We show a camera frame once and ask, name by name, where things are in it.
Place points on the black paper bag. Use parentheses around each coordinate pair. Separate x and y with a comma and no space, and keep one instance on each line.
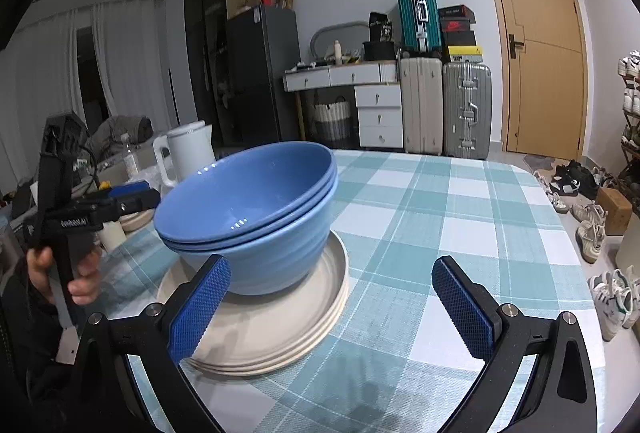
(379,27)

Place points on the person's left hand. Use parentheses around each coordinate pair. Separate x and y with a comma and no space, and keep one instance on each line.
(86,285)

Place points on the person's left forearm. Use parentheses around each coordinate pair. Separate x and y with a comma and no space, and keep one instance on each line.
(30,348)

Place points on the beige suitcase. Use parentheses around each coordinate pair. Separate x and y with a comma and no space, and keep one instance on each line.
(420,108)

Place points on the blue bowl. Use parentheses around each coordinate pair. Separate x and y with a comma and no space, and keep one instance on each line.
(250,193)
(270,270)
(220,245)

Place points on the woven laundry basket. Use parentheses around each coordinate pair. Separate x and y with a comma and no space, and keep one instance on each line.
(331,120)

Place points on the black wardrobe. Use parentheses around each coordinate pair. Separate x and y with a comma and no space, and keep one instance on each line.
(210,53)

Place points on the teal suitcase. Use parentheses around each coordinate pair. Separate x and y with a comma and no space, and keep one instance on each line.
(415,13)

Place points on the white curtain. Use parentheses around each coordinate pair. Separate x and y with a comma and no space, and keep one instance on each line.
(125,63)

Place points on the small cream bottle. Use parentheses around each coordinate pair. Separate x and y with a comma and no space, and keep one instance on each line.
(338,53)

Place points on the silver suitcase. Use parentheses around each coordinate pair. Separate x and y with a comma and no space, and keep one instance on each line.
(465,113)

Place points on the brown cardboard box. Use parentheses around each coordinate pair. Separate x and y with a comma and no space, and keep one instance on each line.
(614,212)

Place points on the oval mirror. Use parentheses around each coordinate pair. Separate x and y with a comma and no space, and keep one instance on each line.
(317,35)

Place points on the wooden shoe rack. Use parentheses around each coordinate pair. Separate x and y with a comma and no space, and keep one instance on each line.
(631,153)

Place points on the white cup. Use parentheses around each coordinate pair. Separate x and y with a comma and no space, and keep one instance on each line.
(111,238)

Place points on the grey floor mat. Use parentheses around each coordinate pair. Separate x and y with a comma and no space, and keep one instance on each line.
(539,162)

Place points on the pile of worn shoes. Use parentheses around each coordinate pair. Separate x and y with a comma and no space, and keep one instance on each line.
(590,233)

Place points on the red and black shoe box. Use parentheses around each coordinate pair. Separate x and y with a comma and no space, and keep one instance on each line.
(456,26)

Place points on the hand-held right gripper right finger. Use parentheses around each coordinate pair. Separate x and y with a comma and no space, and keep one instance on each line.
(465,308)

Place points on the teal checked tablecloth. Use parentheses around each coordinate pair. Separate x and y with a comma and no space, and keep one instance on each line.
(425,213)

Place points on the wooden door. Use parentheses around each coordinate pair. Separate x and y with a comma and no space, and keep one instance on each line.
(540,63)

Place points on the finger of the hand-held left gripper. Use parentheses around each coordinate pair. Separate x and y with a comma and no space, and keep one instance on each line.
(140,203)
(127,189)

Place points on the white electric kettle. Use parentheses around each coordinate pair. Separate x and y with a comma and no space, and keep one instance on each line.
(187,153)

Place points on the cream plate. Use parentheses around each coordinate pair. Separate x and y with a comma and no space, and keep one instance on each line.
(260,323)
(280,366)
(310,344)

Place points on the white drawer cabinet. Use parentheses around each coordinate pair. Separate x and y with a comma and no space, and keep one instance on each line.
(379,115)

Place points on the black storage box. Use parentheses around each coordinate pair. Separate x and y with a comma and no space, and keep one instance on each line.
(378,51)

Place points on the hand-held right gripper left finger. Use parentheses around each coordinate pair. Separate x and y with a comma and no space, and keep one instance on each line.
(200,313)

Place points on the white desk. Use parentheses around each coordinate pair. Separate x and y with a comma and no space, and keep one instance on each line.
(325,78)

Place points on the grey cloth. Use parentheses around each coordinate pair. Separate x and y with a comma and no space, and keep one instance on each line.
(120,133)

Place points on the clear water bottle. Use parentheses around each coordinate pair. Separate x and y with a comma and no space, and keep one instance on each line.
(130,158)

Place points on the yellow and black shoe box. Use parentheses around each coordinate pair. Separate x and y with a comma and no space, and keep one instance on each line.
(464,54)

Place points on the stack of small white bowls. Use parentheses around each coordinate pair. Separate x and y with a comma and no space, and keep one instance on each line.
(136,222)

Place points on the dark grey fridge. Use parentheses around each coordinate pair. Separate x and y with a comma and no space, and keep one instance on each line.
(262,78)

